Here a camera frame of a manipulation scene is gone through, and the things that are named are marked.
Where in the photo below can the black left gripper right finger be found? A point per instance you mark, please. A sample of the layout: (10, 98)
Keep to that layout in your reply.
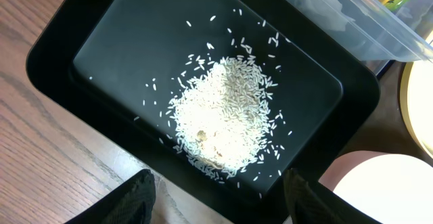
(312, 203)

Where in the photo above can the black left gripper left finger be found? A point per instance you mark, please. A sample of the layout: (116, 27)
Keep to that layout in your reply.
(130, 203)

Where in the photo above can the white bowl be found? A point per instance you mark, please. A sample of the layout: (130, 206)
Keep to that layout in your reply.
(390, 188)

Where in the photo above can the rice pile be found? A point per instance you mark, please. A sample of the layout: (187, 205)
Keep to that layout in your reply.
(203, 81)

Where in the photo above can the brown serving tray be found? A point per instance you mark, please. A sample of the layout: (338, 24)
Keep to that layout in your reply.
(384, 131)

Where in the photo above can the black plastic tray bin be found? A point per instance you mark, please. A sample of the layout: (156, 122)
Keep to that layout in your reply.
(326, 95)

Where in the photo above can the yellow plate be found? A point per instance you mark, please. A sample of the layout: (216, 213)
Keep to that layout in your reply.
(415, 99)

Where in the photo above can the clear plastic bin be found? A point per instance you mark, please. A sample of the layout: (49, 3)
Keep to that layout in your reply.
(374, 32)

